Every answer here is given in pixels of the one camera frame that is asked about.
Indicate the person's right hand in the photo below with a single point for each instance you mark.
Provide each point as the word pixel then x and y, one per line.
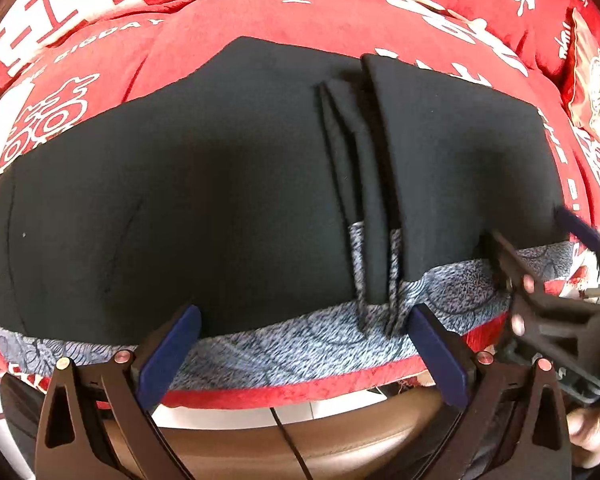
pixel 592 432

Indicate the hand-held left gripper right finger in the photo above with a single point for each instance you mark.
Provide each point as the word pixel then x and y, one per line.
pixel 440 360

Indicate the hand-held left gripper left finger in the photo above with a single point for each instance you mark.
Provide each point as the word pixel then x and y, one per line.
pixel 172 355

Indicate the red printed blanket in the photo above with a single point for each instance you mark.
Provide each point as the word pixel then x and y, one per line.
pixel 205 20

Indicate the black pants with grey band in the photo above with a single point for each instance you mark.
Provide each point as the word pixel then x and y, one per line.
pixel 180 185

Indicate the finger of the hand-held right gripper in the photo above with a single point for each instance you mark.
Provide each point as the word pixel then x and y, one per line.
pixel 510 265
pixel 577 227

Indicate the red cushion with gold print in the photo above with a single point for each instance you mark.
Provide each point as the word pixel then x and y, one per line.
pixel 595 95

